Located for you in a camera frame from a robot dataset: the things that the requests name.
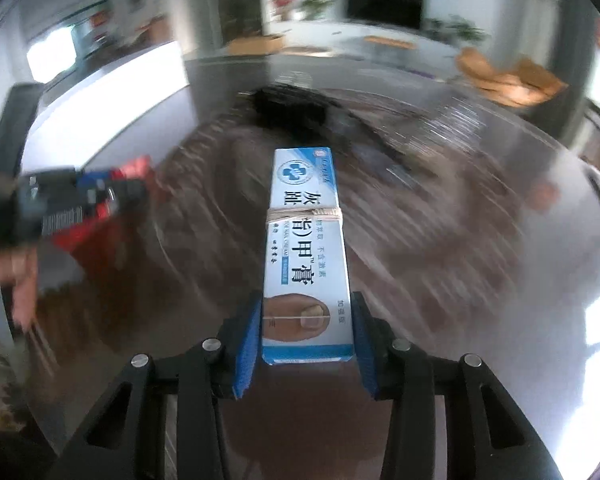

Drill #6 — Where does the red item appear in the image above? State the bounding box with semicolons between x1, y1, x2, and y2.
50;155;154;256

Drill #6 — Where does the blue white nail cream box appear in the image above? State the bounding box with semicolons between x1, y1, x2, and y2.
262;148;354;365

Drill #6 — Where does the rhinestone bow hair clip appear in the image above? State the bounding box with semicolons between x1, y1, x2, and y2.
234;84;422;191

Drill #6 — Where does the person's left hand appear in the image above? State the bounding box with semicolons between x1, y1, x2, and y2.
0;246;41;346

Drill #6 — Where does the brown cardboard box on floor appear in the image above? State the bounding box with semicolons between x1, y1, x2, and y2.
227;35;285;56

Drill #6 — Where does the red flower pot plant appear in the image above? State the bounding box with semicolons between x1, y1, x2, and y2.
271;0;296;22

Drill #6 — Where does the orange lounge rocking chair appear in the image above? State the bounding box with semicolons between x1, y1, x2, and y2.
455;48;568;108

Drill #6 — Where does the green potted plant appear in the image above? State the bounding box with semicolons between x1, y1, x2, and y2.
299;0;335;21

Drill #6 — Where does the white low tv cabinet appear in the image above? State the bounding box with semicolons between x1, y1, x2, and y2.
264;21;460;72

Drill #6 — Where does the small wooden bench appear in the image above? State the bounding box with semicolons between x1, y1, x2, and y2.
363;35;417;58

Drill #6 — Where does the black flat screen television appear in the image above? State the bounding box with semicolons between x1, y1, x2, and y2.
346;0;426;30

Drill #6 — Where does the green plants right of television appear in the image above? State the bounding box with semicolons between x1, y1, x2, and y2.
425;15;490;47

